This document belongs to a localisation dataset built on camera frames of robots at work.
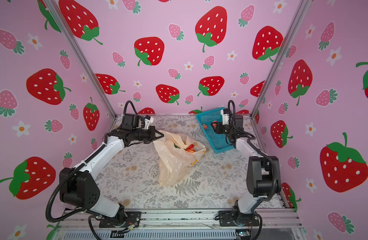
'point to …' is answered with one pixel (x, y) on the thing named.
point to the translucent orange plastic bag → (176, 153)
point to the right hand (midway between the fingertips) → (213, 123)
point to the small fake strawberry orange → (214, 124)
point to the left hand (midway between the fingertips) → (164, 134)
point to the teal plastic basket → (218, 142)
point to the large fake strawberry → (190, 146)
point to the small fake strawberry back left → (205, 126)
